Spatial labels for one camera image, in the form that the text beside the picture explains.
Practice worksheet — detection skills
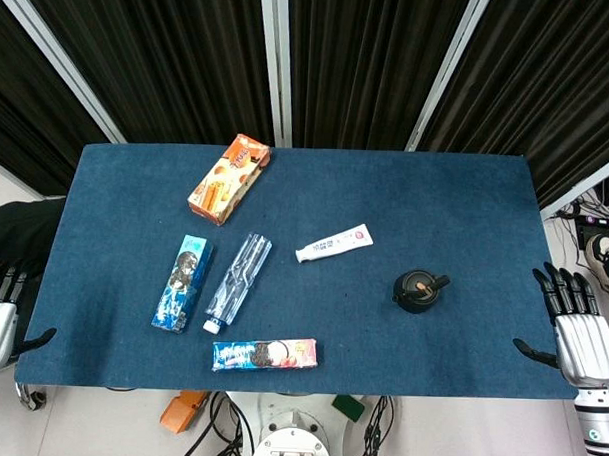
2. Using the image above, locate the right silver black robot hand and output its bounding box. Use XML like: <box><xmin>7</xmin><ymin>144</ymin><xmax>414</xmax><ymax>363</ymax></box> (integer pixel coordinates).
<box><xmin>510</xmin><ymin>259</ymin><xmax>609</xmax><ymax>391</ymax></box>

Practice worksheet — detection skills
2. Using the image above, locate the black caster wheel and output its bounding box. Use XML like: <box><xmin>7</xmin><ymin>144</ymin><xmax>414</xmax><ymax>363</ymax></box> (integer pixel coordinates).
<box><xmin>14</xmin><ymin>382</ymin><xmax>48</xmax><ymax>411</ymax></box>

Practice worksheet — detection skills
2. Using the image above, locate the black white sneaker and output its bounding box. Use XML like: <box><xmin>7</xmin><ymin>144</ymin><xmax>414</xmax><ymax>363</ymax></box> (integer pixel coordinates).
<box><xmin>583</xmin><ymin>233</ymin><xmax>609</xmax><ymax>296</ymax></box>

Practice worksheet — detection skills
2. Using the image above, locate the blue Oreo cookie box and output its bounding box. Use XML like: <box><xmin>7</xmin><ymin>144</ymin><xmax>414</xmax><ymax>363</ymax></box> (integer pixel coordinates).
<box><xmin>150</xmin><ymin>232</ymin><xmax>215</xmax><ymax>335</ymax></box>

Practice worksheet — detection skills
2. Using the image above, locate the black pleated curtain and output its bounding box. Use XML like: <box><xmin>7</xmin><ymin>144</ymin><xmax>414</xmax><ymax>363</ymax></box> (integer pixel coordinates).
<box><xmin>281</xmin><ymin>0</ymin><xmax>475</xmax><ymax>155</ymax></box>
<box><xmin>0</xmin><ymin>0</ymin><xmax>116</xmax><ymax>198</ymax></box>
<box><xmin>9</xmin><ymin>0</ymin><xmax>282</xmax><ymax>149</ymax></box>
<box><xmin>418</xmin><ymin>0</ymin><xmax>609</xmax><ymax>213</ymax></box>

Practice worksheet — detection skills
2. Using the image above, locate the orange plastic device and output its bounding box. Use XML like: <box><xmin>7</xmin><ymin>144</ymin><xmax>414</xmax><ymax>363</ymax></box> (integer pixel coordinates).
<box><xmin>158</xmin><ymin>389</ymin><xmax>211</xmax><ymax>437</ymax></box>

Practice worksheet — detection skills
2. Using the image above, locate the blue table cloth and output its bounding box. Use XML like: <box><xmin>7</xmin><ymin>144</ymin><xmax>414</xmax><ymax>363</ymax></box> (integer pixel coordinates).
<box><xmin>13</xmin><ymin>136</ymin><xmax>587</xmax><ymax>405</ymax></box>

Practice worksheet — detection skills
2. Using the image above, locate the green block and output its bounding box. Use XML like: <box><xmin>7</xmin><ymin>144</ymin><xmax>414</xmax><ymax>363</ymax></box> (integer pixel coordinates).
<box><xmin>330</xmin><ymin>394</ymin><xmax>367</xmax><ymax>423</ymax></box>

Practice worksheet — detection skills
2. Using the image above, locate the clear plastic water bottle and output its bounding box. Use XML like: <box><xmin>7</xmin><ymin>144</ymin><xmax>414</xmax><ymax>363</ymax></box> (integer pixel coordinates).
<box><xmin>202</xmin><ymin>230</ymin><xmax>274</xmax><ymax>336</ymax></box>

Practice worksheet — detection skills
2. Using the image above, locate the white toothpaste tube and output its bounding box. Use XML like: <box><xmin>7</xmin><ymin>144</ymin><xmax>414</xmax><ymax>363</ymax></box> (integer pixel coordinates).
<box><xmin>294</xmin><ymin>220</ymin><xmax>376</xmax><ymax>267</ymax></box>

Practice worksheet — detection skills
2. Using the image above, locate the blue pink Oreo box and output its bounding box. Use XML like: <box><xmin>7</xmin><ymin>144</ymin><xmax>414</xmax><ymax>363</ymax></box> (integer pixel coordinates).
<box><xmin>210</xmin><ymin>334</ymin><xmax>322</xmax><ymax>377</ymax></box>

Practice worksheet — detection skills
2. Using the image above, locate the orange biscuit box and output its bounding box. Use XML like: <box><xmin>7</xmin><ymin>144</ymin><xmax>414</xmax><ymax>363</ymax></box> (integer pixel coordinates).
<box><xmin>186</xmin><ymin>131</ymin><xmax>273</xmax><ymax>229</ymax></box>

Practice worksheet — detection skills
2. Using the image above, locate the white robot torso base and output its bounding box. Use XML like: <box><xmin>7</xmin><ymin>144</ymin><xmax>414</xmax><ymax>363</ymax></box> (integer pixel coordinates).
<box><xmin>223</xmin><ymin>389</ymin><xmax>353</xmax><ymax>456</ymax></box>

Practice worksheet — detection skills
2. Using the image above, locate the black cable tangle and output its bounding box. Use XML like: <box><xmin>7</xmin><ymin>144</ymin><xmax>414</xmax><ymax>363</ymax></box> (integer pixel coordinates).
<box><xmin>550</xmin><ymin>184</ymin><xmax>609</xmax><ymax>265</ymax></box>

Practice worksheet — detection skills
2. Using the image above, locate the white frame post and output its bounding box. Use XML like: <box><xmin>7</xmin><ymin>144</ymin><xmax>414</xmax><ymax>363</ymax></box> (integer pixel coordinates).
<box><xmin>0</xmin><ymin>0</ymin><xmax>132</xmax><ymax>145</ymax></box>
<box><xmin>404</xmin><ymin>0</ymin><xmax>488</xmax><ymax>155</ymax></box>
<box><xmin>539</xmin><ymin>159</ymin><xmax>609</xmax><ymax>223</ymax></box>
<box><xmin>253</xmin><ymin>0</ymin><xmax>298</xmax><ymax>149</ymax></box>

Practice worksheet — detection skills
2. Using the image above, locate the black cable bundle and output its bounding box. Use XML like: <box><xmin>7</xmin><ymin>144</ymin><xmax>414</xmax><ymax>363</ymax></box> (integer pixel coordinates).
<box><xmin>178</xmin><ymin>389</ymin><xmax>260</xmax><ymax>456</ymax></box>
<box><xmin>349</xmin><ymin>394</ymin><xmax>405</xmax><ymax>456</ymax></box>

